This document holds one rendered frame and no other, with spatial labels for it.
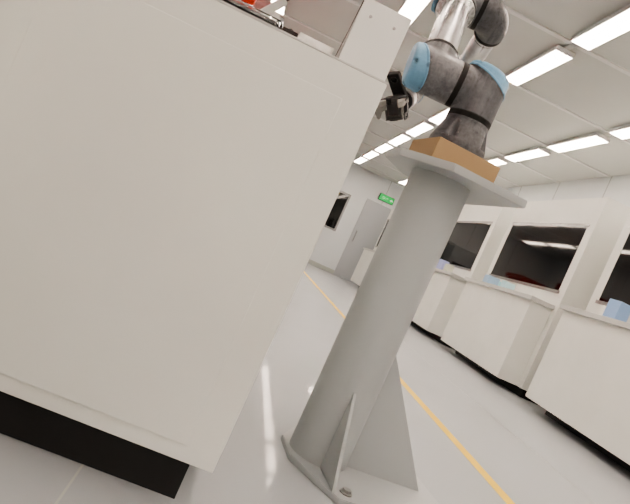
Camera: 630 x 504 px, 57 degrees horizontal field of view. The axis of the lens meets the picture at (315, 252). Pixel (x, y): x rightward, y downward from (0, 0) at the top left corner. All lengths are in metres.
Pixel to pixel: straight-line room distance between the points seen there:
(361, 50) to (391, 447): 1.03
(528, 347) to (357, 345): 4.40
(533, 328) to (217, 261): 4.95
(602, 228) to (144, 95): 5.22
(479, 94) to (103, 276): 1.00
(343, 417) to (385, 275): 0.37
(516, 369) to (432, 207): 4.41
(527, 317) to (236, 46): 4.95
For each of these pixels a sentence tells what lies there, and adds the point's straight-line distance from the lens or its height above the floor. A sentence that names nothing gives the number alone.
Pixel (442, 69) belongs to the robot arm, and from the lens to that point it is 1.54.
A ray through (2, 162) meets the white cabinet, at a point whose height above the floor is 0.43.
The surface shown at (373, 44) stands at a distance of 1.12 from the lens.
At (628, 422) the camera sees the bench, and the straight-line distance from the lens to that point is 4.24.
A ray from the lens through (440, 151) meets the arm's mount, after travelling 1.45.
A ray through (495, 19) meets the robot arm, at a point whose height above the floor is 1.34.
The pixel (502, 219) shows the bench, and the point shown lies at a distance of 7.86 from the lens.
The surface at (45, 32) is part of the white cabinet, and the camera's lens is 1.08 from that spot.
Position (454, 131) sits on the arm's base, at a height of 0.92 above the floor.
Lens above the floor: 0.52
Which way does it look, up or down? 1 degrees down
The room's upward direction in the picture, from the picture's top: 24 degrees clockwise
